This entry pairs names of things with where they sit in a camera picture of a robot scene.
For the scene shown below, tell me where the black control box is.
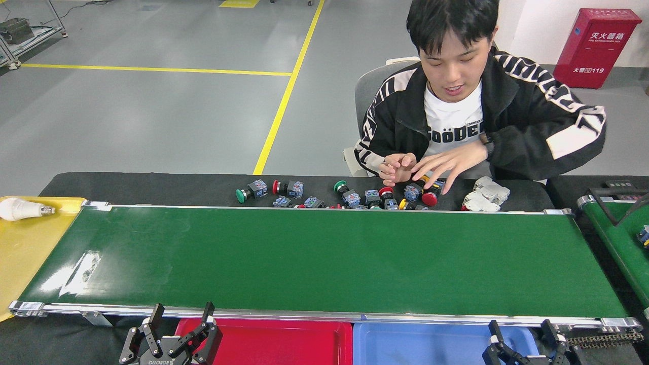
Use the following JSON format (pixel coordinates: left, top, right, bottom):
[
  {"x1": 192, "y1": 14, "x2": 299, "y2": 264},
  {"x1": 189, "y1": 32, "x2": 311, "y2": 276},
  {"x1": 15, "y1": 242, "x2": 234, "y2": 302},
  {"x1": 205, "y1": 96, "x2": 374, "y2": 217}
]
[{"x1": 605, "y1": 179, "x2": 649, "y2": 202}]

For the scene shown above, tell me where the long green conveyor belt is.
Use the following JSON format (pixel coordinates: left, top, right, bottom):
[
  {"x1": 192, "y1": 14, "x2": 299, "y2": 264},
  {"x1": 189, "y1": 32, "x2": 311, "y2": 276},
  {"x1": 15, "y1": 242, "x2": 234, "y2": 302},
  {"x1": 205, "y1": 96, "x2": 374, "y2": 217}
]
[{"x1": 8, "y1": 200, "x2": 644, "y2": 333}]

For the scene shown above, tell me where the black drive chain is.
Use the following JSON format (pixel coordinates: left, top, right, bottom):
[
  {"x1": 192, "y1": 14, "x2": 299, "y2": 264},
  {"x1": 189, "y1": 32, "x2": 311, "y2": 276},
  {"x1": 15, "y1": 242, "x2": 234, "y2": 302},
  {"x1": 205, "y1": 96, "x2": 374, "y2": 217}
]
[{"x1": 565, "y1": 331, "x2": 644, "y2": 349}]

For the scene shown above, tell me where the yellow plastic tray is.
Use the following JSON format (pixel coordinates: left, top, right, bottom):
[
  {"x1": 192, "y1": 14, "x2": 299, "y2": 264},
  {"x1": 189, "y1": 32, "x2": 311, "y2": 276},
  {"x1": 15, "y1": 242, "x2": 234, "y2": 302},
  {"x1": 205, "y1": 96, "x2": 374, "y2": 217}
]
[{"x1": 0, "y1": 196, "x2": 87, "y2": 322}]

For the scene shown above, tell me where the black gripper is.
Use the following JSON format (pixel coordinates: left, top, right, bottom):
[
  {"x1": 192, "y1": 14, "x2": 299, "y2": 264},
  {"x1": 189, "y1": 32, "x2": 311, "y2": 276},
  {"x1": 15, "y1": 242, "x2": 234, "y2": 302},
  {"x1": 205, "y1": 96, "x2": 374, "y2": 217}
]
[{"x1": 119, "y1": 302, "x2": 224, "y2": 365}]

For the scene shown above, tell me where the silver metal rack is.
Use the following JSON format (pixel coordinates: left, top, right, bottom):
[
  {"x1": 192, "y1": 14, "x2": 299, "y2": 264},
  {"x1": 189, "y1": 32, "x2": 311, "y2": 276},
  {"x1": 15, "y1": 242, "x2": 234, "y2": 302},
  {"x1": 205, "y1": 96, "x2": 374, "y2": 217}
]
[{"x1": 0, "y1": 0, "x2": 68, "y2": 70}]

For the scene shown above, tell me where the person's left hand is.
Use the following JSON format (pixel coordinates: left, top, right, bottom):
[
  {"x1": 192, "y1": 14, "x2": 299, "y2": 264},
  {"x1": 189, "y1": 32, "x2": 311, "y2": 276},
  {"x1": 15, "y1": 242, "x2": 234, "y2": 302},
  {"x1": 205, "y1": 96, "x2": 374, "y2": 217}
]
[{"x1": 411, "y1": 141, "x2": 488, "y2": 196}]

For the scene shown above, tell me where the grey metal box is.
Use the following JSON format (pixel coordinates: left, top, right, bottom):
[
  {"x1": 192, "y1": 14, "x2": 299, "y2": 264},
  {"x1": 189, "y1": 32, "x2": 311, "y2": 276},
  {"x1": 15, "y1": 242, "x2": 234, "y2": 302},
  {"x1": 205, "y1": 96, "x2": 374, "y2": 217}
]
[{"x1": 0, "y1": 18, "x2": 34, "y2": 45}]

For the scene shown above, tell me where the person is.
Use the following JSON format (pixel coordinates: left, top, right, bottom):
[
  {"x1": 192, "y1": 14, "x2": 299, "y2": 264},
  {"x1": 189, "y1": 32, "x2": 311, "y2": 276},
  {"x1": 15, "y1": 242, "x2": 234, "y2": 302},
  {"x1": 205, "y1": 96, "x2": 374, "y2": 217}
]
[{"x1": 353, "y1": 0, "x2": 607, "y2": 183}]

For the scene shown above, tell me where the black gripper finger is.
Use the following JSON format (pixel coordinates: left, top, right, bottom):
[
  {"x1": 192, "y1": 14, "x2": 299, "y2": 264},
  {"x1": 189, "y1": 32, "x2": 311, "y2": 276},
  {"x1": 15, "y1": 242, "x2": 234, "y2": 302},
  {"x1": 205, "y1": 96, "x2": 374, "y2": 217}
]
[
  {"x1": 540, "y1": 319, "x2": 571, "y2": 365},
  {"x1": 482, "y1": 320, "x2": 532, "y2": 365}
]

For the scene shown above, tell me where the black metal bracket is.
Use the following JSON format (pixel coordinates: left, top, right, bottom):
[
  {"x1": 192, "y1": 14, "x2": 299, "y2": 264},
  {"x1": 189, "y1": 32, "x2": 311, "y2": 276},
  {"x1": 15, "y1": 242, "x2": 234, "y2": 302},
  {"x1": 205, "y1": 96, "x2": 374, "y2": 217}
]
[{"x1": 588, "y1": 188, "x2": 649, "y2": 226}]

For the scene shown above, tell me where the red plastic bin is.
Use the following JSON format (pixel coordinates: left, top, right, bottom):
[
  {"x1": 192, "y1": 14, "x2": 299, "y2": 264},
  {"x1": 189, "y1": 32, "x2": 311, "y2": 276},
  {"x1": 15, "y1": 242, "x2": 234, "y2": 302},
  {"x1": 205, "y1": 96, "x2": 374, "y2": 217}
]
[{"x1": 175, "y1": 317, "x2": 354, "y2": 365}]

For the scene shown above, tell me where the grey office chair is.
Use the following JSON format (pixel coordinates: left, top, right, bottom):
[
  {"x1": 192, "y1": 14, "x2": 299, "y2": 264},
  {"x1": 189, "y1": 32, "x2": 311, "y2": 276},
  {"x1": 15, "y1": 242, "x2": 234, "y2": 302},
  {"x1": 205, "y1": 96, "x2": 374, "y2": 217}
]
[{"x1": 344, "y1": 57, "x2": 426, "y2": 178}]

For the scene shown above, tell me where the blue plastic bin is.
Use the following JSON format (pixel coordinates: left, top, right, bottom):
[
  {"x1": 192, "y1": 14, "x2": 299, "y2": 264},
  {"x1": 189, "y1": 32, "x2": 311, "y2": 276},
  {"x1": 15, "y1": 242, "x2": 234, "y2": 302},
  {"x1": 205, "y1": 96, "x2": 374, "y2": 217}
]
[{"x1": 352, "y1": 322, "x2": 540, "y2": 365}]

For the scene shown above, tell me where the white light bulb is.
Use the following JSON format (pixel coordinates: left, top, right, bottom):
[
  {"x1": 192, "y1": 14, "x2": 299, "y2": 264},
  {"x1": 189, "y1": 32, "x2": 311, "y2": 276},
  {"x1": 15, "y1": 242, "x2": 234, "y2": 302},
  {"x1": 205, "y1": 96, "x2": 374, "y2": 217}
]
[{"x1": 0, "y1": 198, "x2": 55, "y2": 222}]

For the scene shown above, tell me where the red fire extinguisher box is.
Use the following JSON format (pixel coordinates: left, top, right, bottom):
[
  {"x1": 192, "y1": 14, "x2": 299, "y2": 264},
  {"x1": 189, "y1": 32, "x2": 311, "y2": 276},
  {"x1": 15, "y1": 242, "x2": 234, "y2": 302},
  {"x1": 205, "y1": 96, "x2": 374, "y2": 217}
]
[{"x1": 553, "y1": 8, "x2": 642, "y2": 90}]

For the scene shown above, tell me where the short green conveyor belt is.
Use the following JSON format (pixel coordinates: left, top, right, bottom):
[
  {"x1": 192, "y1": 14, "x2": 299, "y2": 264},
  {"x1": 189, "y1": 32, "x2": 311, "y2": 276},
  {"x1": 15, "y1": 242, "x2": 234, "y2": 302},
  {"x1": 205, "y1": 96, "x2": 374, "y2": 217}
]
[{"x1": 577, "y1": 195, "x2": 649, "y2": 320}]

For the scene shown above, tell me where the person's right hand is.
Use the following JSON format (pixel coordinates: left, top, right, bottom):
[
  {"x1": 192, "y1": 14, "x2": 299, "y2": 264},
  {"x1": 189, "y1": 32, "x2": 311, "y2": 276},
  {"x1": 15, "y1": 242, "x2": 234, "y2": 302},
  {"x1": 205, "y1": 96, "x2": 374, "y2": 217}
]
[{"x1": 379, "y1": 153, "x2": 417, "y2": 187}]

